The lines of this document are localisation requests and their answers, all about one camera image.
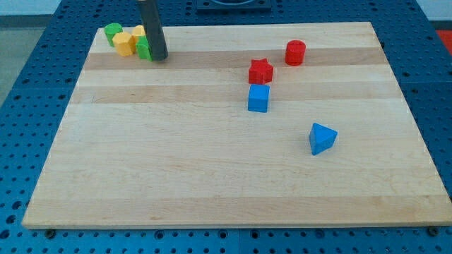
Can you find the red star block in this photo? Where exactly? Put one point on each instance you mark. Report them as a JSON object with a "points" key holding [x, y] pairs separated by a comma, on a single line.
{"points": [[260, 72]]}

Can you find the green block beside rod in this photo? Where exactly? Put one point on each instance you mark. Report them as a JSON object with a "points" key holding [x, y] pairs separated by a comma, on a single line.
{"points": [[143, 49]]}

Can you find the yellow hexagon block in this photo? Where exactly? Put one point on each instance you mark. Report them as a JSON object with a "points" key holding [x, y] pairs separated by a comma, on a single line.
{"points": [[124, 44]]}

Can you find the red cylinder block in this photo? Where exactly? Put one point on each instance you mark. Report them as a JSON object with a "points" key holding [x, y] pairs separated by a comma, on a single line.
{"points": [[294, 53]]}

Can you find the green cylinder block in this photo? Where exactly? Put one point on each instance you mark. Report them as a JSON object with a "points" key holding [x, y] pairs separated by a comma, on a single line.
{"points": [[111, 30]]}

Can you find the yellow block behind rod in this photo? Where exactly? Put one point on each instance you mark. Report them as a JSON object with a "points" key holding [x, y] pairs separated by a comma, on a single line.
{"points": [[138, 32]]}

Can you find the blue cube block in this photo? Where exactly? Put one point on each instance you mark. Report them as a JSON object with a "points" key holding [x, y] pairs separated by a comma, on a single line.
{"points": [[258, 98]]}

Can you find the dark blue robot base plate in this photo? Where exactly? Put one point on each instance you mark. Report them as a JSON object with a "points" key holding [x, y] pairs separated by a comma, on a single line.
{"points": [[207, 6]]}

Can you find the blue triangular prism block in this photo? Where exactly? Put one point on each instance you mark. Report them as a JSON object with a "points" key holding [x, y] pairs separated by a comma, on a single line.
{"points": [[321, 138]]}

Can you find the wooden board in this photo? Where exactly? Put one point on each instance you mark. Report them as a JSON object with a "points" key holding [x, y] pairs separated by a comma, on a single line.
{"points": [[172, 144]]}

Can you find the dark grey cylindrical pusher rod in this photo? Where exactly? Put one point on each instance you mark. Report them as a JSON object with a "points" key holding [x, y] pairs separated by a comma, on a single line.
{"points": [[153, 29]]}

